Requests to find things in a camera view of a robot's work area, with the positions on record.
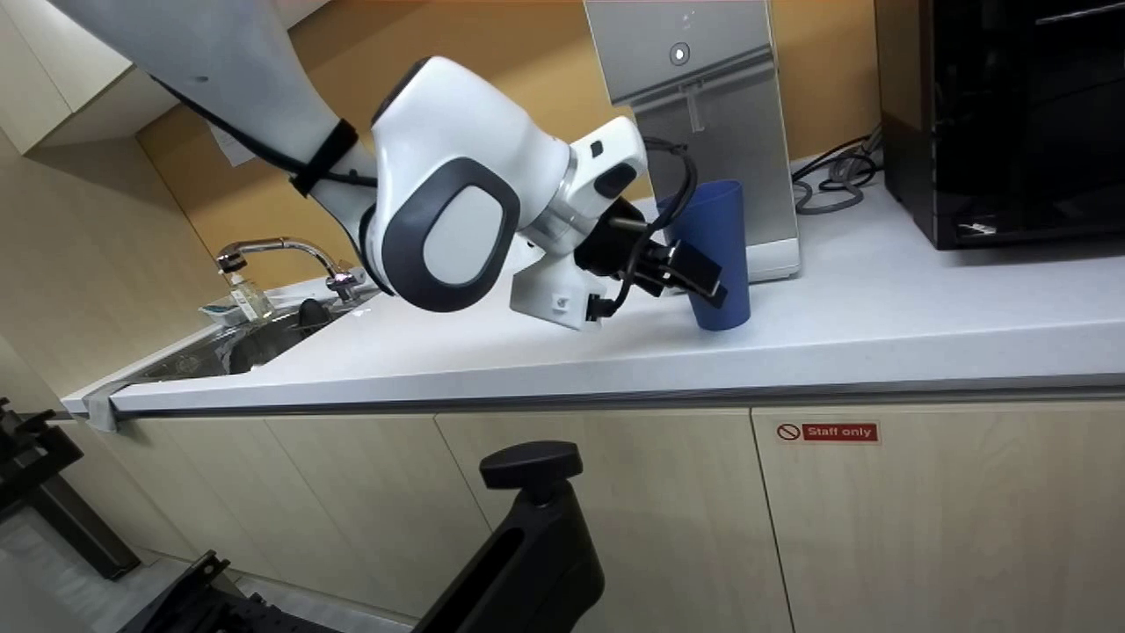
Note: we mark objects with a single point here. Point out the black microwave oven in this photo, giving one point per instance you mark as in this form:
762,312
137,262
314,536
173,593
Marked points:
1001,121

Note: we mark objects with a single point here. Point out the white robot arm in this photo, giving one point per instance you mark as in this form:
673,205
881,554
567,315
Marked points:
446,196

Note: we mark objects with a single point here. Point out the red warning sticker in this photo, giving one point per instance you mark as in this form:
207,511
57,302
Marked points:
828,431

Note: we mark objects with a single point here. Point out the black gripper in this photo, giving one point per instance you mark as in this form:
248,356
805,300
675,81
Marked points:
623,249

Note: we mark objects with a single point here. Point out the black stand at left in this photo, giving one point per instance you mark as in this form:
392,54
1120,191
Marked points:
31,458

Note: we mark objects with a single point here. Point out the beige cabinet door right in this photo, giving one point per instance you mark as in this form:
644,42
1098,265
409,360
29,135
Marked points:
959,518

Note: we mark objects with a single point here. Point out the beige cabinet door left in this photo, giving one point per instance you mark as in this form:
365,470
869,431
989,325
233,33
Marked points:
675,511

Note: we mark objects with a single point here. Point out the beige cabinet door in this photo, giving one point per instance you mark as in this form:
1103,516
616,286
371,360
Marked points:
675,511
959,518

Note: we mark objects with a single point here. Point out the white water dispenser appliance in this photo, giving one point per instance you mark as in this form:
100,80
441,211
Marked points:
705,76

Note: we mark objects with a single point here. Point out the blue cup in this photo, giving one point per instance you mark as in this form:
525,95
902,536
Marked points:
710,221

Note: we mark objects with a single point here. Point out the chrome kitchen faucet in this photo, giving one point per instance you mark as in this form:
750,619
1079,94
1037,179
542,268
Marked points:
233,258

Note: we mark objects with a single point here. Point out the clear glass at sink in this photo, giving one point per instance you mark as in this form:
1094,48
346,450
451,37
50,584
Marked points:
248,295

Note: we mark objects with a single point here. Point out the beige upper wall cabinet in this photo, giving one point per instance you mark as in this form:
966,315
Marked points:
89,72

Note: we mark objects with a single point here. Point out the stainless steel sink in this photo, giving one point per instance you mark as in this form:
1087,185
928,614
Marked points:
233,348

